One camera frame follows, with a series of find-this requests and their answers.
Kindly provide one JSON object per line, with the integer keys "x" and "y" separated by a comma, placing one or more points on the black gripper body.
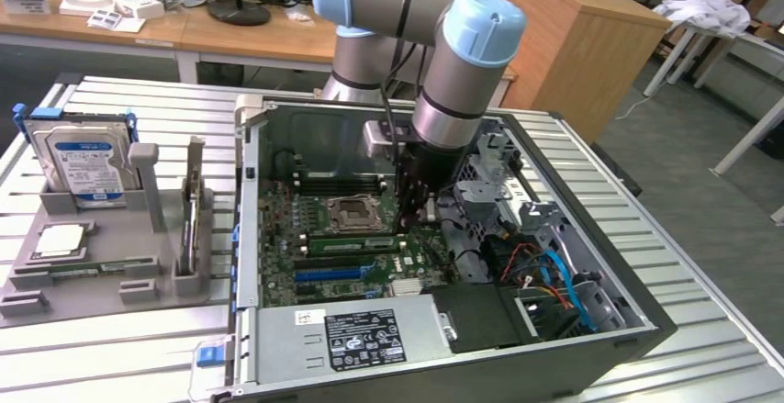
{"x": 428, "y": 169}

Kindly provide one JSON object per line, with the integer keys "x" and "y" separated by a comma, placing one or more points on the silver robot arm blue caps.
{"x": 466, "y": 77}

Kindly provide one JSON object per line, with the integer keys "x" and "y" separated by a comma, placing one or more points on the black RAM slots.
{"x": 340, "y": 185}

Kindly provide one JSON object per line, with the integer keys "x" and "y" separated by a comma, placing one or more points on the green RAM stick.
{"x": 86, "y": 271}
{"x": 355, "y": 243}

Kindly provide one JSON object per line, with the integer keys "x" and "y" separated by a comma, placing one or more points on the metal disk bay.
{"x": 490, "y": 192}

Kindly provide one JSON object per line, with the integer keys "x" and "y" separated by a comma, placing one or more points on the CPU socket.
{"x": 352, "y": 210}

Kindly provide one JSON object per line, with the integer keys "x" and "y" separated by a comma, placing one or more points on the black expansion slot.
{"x": 334, "y": 261}

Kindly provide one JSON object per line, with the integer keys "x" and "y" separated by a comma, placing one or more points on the green motherboard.
{"x": 367, "y": 279}

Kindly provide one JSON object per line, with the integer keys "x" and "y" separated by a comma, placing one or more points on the small silver heat sink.
{"x": 407, "y": 288}

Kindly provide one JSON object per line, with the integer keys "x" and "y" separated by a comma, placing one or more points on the blue expansion slot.
{"x": 334, "y": 273}

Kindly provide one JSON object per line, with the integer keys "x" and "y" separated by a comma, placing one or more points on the wooden cabinet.
{"x": 576, "y": 54}

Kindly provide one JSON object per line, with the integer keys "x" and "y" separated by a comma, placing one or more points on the grey power supply unit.
{"x": 343, "y": 334}

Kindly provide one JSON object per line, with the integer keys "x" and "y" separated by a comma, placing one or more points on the open black PC case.
{"x": 612, "y": 283}

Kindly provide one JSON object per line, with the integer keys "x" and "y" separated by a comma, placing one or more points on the graphics card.
{"x": 195, "y": 219}

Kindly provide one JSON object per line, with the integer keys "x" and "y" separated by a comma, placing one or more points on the wooden desk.
{"x": 154, "y": 31}

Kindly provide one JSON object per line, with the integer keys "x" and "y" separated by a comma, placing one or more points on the blue case latch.
{"x": 208, "y": 356}

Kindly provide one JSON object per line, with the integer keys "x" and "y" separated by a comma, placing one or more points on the white table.
{"x": 750, "y": 100}

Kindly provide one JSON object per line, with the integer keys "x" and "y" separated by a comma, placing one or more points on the grey parts rack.
{"x": 110, "y": 256}

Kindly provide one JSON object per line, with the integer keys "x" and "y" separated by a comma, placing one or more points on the hard disk blue label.
{"x": 86, "y": 169}

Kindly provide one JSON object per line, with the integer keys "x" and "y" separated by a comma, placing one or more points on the white cloth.
{"x": 711, "y": 10}

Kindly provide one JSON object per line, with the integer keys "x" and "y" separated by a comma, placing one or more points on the white printed box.
{"x": 138, "y": 6}

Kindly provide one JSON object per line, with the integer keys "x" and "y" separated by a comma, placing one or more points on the silver CPU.
{"x": 58, "y": 240}

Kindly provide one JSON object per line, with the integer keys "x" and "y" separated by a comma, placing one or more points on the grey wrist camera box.
{"x": 380, "y": 139}

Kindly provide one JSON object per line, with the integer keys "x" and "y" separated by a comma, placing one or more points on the blue disk bracket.
{"x": 36, "y": 116}

